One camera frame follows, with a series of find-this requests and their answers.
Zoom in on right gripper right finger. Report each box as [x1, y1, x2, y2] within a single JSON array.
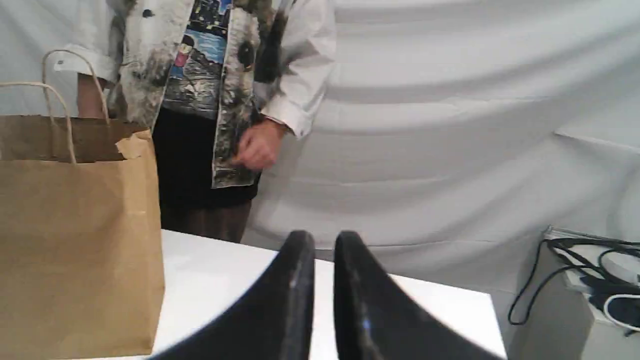
[[333, 230, 498, 360]]

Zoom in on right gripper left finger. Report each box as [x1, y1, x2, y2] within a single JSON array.
[[154, 230, 315, 360]]

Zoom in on brown paper bag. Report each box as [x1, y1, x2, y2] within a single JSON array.
[[0, 79, 165, 360]]

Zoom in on person's right forearm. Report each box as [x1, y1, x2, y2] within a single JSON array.
[[77, 73, 127, 120]]

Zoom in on person's left hand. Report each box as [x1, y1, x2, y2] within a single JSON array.
[[231, 118, 290, 171]]

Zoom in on grey side cabinet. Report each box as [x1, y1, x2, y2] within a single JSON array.
[[507, 227, 640, 360]]

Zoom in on grey backdrop cloth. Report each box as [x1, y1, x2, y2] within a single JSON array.
[[1, 0, 639, 344]]

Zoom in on black cables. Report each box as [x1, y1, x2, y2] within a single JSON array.
[[507, 237, 640, 333]]

